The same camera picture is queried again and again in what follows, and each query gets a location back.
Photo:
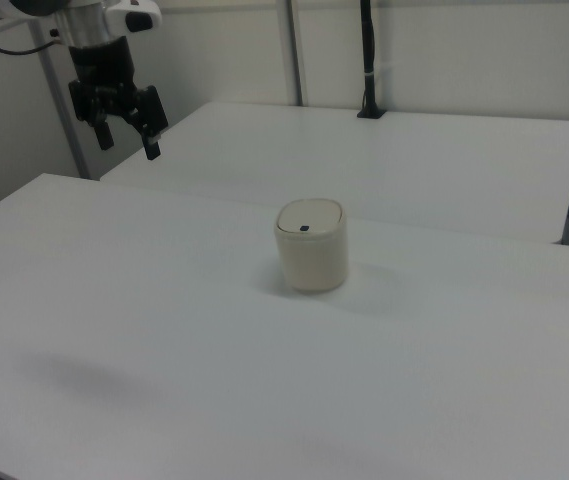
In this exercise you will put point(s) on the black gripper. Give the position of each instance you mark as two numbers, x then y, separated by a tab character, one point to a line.
101	62

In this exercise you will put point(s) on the beige trash bin lid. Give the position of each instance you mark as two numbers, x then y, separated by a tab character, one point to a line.
309	215

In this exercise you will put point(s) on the silver metal frame post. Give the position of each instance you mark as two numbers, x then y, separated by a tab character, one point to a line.
294	50
61	110

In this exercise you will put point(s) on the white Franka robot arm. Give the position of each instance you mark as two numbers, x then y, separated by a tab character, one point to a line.
89	15

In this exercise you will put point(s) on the beige round trash bin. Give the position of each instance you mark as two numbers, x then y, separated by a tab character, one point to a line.
311	262

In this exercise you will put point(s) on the black pole with clamp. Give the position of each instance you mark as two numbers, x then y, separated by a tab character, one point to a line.
369	60

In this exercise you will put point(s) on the white rectangular table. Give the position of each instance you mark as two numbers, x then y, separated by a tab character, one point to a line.
364	165

